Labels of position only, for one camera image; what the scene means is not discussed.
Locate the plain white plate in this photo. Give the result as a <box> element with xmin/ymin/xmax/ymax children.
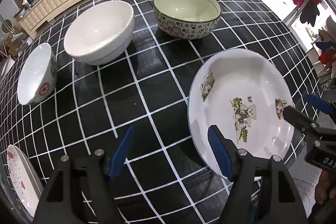
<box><xmin>7</xmin><ymin>144</ymin><xmax>45</xmax><ymax>217</ymax></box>

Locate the bear print white plate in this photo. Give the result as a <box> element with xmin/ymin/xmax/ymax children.
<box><xmin>188</xmin><ymin>48</ymin><xmax>294</xmax><ymax>178</ymax></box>

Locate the plain cream bowl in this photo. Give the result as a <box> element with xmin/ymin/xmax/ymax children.
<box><xmin>63</xmin><ymin>1</ymin><xmax>135</xmax><ymax>65</ymax></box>

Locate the person right hand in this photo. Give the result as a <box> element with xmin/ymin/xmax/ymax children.
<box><xmin>314</xmin><ymin>170</ymin><xmax>335</xmax><ymax>205</ymax></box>

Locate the white bowl with flower print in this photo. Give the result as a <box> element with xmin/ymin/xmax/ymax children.
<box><xmin>17</xmin><ymin>43</ymin><xmax>57</xmax><ymax>105</ymax></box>

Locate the black white grid tablecloth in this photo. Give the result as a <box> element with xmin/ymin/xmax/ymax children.
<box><xmin>1</xmin><ymin>0</ymin><xmax>321</xmax><ymax>223</ymax></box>

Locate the black floral patterned bowl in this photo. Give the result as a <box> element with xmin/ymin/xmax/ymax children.
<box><xmin>153</xmin><ymin>0</ymin><xmax>222</xmax><ymax>40</ymax></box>

